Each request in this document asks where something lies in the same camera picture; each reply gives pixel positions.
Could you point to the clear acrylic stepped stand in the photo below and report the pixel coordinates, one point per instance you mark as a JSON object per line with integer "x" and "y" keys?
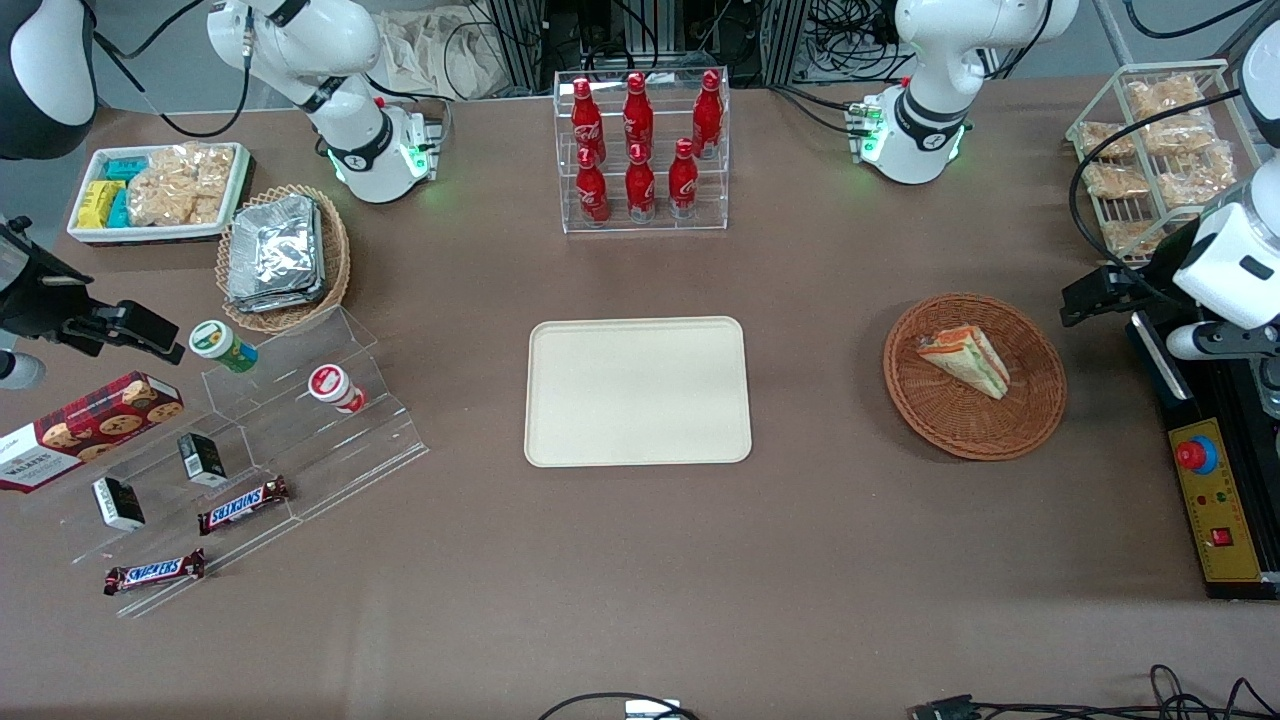
{"x": 300, "y": 450}

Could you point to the triangular sandwich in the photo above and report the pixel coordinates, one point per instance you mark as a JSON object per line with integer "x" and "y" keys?
{"x": 965, "y": 358}

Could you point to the silver foil packet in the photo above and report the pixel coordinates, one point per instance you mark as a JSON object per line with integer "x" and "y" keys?
{"x": 275, "y": 245}
{"x": 275, "y": 302}

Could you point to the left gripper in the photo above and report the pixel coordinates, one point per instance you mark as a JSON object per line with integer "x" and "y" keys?
{"x": 1143, "y": 281}

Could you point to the Snickers chocolate bar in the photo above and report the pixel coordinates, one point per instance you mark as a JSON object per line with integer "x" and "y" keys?
{"x": 153, "y": 572}
{"x": 243, "y": 504}

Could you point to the red Walkers cookie box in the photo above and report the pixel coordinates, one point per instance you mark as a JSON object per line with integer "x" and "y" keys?
{"x": 90, "y": 428}

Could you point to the round brown wicker basket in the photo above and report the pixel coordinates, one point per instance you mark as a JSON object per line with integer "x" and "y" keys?
{"x": 940, "y": 420}

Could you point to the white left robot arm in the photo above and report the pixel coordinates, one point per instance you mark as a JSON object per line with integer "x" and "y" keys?
{"x": 930, "y": 60}

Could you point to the black appliance housing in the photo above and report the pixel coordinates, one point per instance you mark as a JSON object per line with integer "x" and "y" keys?
{"x": 1165, "y": 370}

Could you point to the green lidded cup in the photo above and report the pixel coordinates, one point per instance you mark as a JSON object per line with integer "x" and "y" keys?
{"x": 218, "y": 343}

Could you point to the small black box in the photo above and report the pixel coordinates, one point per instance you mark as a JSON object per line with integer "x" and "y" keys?
{"x": 202, "y": 459}
{"x": 118, "y": 503}

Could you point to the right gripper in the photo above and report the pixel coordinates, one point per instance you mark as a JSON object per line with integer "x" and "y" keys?
{"x": 38, "y": 301}

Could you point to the red lidded cup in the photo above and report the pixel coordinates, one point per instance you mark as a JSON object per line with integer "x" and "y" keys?
{"x": 332, "y": 386}

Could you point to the teal snack packet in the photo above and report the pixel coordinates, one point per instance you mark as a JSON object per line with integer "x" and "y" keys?
{"x": 125, "y": 168}
{"x": 119, "y": 210}

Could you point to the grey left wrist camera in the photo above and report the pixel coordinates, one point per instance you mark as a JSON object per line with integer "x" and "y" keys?
{"x": 1210, "y": 342}

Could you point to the beige crumpled bag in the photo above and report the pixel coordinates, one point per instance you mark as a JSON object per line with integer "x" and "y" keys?
{"x": 440, "y": 50}

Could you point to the yellow emergency stop control box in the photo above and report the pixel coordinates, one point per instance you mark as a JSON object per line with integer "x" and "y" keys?
{"x": 1225, "y": 510}

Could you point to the small white device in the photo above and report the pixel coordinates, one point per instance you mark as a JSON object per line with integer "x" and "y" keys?
{"x": 652, "y": 710}

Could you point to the white rectangular snack tray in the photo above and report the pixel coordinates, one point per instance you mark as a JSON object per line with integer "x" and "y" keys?
{"x": 150, "y": 233}

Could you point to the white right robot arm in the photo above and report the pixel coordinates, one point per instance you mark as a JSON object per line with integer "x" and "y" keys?
{"x": 330, "y": 40}

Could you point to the red cola bottle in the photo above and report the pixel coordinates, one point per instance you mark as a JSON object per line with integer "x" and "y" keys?
{"x": 587, "y": 118}
{"x": 640, "y": 188}
{"x": 592, "y": 192}
{"x": 708, "y": 115}
{"x": 683, "y": 182}
{"x": 638, "y": 115}

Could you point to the yellow snack packet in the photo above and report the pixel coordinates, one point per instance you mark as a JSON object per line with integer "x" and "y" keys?
{"x": 98, "y": 204}

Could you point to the beige rectangular tray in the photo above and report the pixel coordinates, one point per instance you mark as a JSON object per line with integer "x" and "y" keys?
{"x": 638, "y": 392}

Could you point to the wicker basket with foil packets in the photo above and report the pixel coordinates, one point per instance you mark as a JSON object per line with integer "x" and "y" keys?
{"x": 338, "y": 250}

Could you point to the clear bag of crackers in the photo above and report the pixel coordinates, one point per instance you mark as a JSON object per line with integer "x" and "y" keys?
{"x": 180, "y": 185}

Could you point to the clear bag of fried snack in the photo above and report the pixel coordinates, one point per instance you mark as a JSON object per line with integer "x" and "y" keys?
{"x": 1195, "y": 180}
{"x": 1115, "y": 180}
{"x": 1165, "y": 95}
{"x": 1180, "y": 135}
{"x": 1130, "y": 238}
{"x": 1105, "y": 140}

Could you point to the clear acrylic bottle rack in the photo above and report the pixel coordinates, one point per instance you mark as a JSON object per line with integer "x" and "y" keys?
{"x": 660, "y": 225}

